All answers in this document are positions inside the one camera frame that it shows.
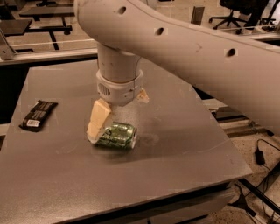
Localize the metal bracket right post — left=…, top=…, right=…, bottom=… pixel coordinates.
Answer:
left=191, top=6, right=205, bottom=25

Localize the metal bracket left post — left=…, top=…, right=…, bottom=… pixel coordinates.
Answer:
left=0, top=29, right=16, bottom=60

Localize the black snack bar wrapper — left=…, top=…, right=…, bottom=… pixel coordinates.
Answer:
left=19, top=100, right=58, bottom=132

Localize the green soda can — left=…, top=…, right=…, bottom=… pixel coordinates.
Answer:
left=96, top=122, right=137, bottom=150

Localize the black power adapter with cable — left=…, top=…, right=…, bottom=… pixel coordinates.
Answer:
left=255, top=139, right=279, bottom=167

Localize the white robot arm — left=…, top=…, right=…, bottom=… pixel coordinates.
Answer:
left=74, top=0, right=280, bottom=135

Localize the metal barrier rail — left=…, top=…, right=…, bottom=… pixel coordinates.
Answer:
left=0, top=33, right=280, bottom=67

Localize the black office chair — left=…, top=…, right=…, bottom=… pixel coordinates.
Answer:
left=209, top=0, right=269, bottom=34

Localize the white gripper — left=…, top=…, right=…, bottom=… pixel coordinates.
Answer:
left=87, top=70, right=150, bottom=144

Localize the metal bracket post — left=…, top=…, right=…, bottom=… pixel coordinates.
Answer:
left=191, top=6, right=205, bottom=25
left=0, top=29, right=16, bottom=60

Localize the black tripod stand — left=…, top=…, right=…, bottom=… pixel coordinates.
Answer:
left=227, top=163, right=280, bottom=218

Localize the black background table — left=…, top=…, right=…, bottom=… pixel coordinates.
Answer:
left=19, top=5, right=74, bottom=50

